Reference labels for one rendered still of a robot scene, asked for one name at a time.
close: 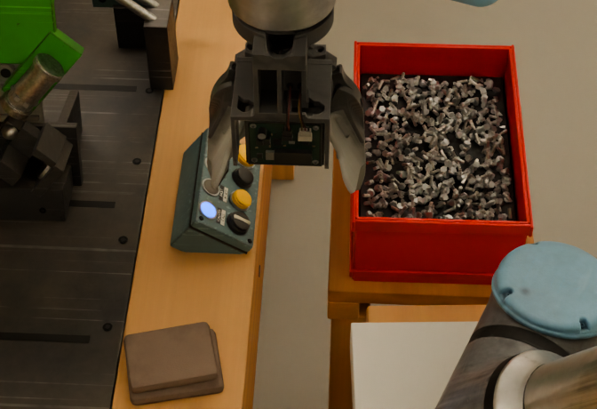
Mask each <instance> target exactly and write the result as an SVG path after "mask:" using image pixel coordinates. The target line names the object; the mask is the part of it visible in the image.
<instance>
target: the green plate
mask: <svg viewBox="0 0 597 409"><path fill-rule="evenodd" d="M56 30H57V26H56V17H55V8H54V0H0V63H8V64H23V62H24V61H25V60H26V59H27V58H28V56H29V55H30V54H31V53H32V52H33V51H34V50H35V48H36V47H37V46H38V45H39V44H40V43H41V42H42V41H43V39H44V38H45V37H46V36H47V35H48V33H49V32H50V31H52V32H54V33H55V32H56Z"/></svg>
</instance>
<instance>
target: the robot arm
mask: <svg viewBox="0 0 597 409"><path fill-rule="evenodd" d="M452 1H456V2H460V3H462V4H469V5H472V6H476V7H484V6H488V5H491V4H494V3H495V2H496V1H497V0H452ZM228 3H229V6H230V8H231V10H232V17H233V24H234V27H235V30H236V31H237V33H238V34H239V35H240V36H241V37H242V38H243V39H244V40H246V41H247V42H245V49H243V50H242V51H240V52H238V53H237V54H236V55H235V61H230V63H229V67H228V69H227V71H226V72H225V73H224V74H222V75H221V76H220V77H219V79H218V80H217V82H216V83H215V85H214V86H213V88H212V91H211V99H210V106H209V118H210V122H209V133H208V151H207V165H208V171H209V174H210V176H211V185H212V187H213V188H214V189H216V188H217V187H218V186H219V185H220V183H221V182H222V181H223V179H224V178H225V176H226V175H227V173H228V171H229V163H230V159H231V158H233V165H237V163H238V155H239V147H240V139H242V138H243V137H245V146H246V163H248V164H271V165H298V166H322V165H324V169H329V158H330V142H331V144H332V146H333V148H334V149H335V150H336V152H337V159H338V160H339V165H340V169H341V173H342V178H343V181H344V183H345V185H346V188H347V190H348V191H349V193H351V194H353V193H354V192H355V191H356V190H359V189H360V188H361V186H362V183H363V180H364V176H365V170H366V154H365V134H364V113H363V100H362V95H361V93H360V90H359V89H358V87H357V85H356V84H355V83H354V81H353V80H352V79H351V78H350V77H349V76H348V75H347V74H346V73H345V71H344V69H343V66H342V65H341V64H338V65H337V57H336V56H334V55H333V54H331V53H329V52H327V51H326V44H315V43H317V42H318V41H320V40H321V39H322V38H324V37H325V36H326V35H327V34H328V32H329V31H330V29H331V27H332V24H333V21H334V5H335V3H336V0H228ZM324 154H325V162H324ZM491 289H492V291H491V294H490V298H489V300H488V303H487V305H486V307H485V310H484V311H483V313H482V316H481V318H480V320H479V322H478V324H477V326H476V327H475V329H474V332H473V334H472V336H471V338H470V340H469V342H468V343H467V345H466V348H465V350H464V352H463V354H462V356H461V358H460V359H459V361H458V364H457V366H456V368H455V370H454V372H453V374H452V375H451V377H450V380H449V382H448V384H447V386H446V388H445V390H444V391H443V393H442V396H441V398H440V400H439V402H438V404H437V406H436V407H435V409H597V259H596V258H595V257H593V256H592V255H591V254H590V253H587V252H586V251H584V250H582V249H580V248H577V247H575V246H573V245H568V244H564V243H560V242H554V241H539V242H537V243H534V244H525V245H521V246H519V247H517V248H515V249H513V250H512V251H511V252H510V253H508V254H507V255H506V256H505V257H504V259H503V260H502V261H501V262H500V263H499V265H498V268H497V270H496V271H495V273H494V275H493V278H492V281H491Z"/></svg>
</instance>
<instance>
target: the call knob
mask: <svg viewBox="0 0 597 409"><path fill-rule="evenodd" d="M229 223H230V226H231V227H232V228H233V229H234V230H235V231H237V232H239V233H244V232H245V231H247V230H248V229H249V227H250V224H251V222H250V220H249V218H248V216H247V215H246V214H245V213H242V212H233V213H232V214H231V215H230V216H229Z"/></svg>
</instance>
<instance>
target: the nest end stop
mask: <svg viewBox="0 0 597 409"><path fill-rule="evenodd" d="M72 148H73V144H72V143H70V142H69V141H68V140H66V141H65V144H64V146H63V149H62V151H61V153H60V158H59V160H58V163H57V164H56V165H55V166H54V167H53V168H50V169H49V171H48V172H47V173H46V174H45V176H44V177H43V178H41V179H39V178H37V179H36V183H35V186H34V187H33V189H32V193H33V194H35V195H36V196H38V197H40V196H41V195H42V194H43V193H44V192H45V191H46V190H47V189H48V188H49V187H50V186H51V185H52V184H53V182H55V181H56V180H57V179H58V178H59V176H60V175H61V174H62V173H63V172H64V169H65V166H66V164H67V161H68V158H69V155H70V152H71V149H72Z"/></svg>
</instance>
